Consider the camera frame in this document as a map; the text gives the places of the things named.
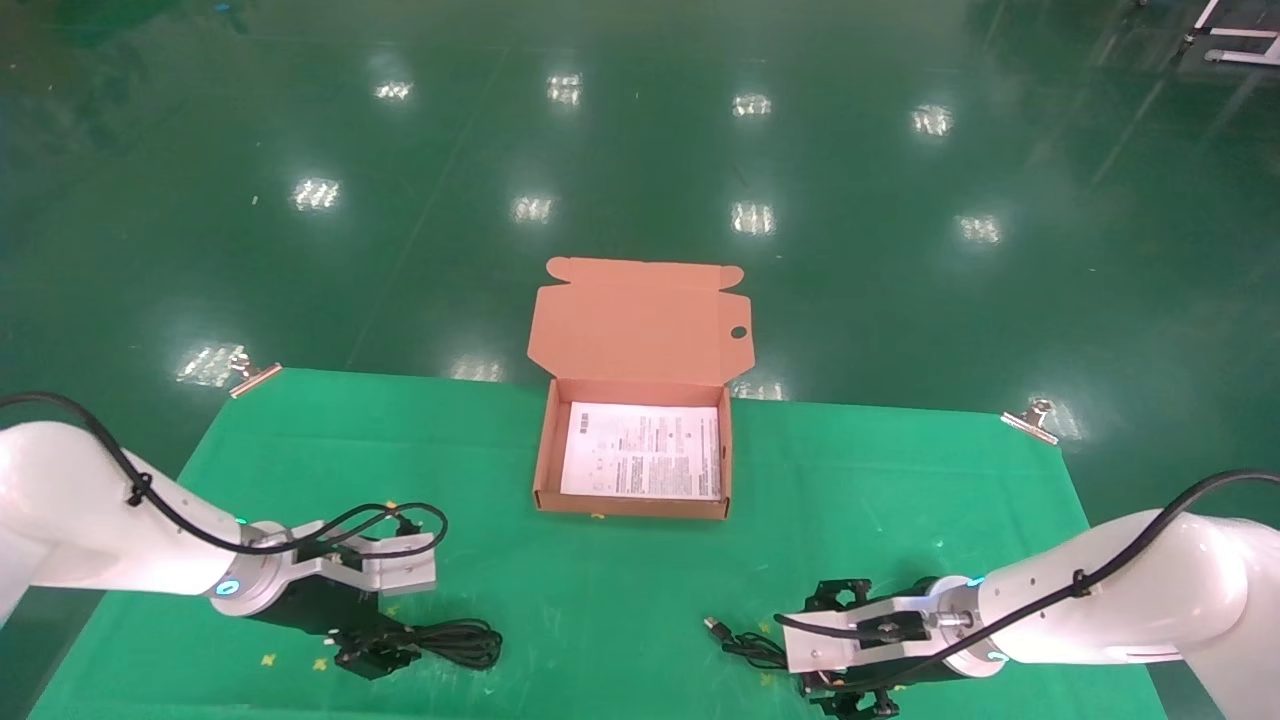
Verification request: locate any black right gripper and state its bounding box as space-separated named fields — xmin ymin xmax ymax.
xmin=798 ymin=576 xmax=993 ymax=720

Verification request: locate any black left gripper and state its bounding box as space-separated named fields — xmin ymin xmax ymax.
xmin=250 ymin=576 xmax=422 ymax=683

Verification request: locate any black data cable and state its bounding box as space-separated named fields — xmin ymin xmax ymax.
xmin=395 ymin=618 xmax=504 ymax=672

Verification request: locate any black usb cable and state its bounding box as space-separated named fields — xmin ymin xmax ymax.
xmin=703 ymin=616 xmax=793 ymax=670

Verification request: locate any orange cardboard box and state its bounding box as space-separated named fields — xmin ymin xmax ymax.
xmin=527 ymin=257 xmax=753 ymax=522

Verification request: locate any white printed paper leaflet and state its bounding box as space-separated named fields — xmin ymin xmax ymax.
xmin=559 ymin=401 xmax=723 ymax=502

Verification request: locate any metal binder clip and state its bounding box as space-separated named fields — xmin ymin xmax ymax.
xmin=1000 ymin=397 xmax=1062 ymax=447
xmin=227 ymin=351 xmax=284 ymax=400

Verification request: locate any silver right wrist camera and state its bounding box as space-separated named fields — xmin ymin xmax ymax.
xmin=783 ymin=596 xmax=969 ymax=675

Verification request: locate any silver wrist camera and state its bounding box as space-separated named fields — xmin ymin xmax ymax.
xmin=783 ymin=596 xmax=969 ymax=675
xmin=288 ymin=519 xmax=439 ymax=600

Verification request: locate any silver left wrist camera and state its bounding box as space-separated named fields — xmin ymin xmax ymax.
xmin=288 ymin=519 xmax=439 ymax=600

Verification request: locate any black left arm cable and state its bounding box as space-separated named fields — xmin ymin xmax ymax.
xmin=0 ymin=392 xmax=450 ymax=557

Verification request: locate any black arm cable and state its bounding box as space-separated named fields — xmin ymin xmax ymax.
xmin=774 ymin=469 xmax=1280 ymax=643
xmin=0 ymin=392 xmax=450 ymax=557

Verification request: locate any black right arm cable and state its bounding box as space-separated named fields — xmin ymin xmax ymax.
xmin=774 ymin=469 xmax=1280 ymax=643

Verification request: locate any white metal frame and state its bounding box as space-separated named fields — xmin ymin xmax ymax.
xmin=1174 ymin=0 xmax=1280 ymax=70

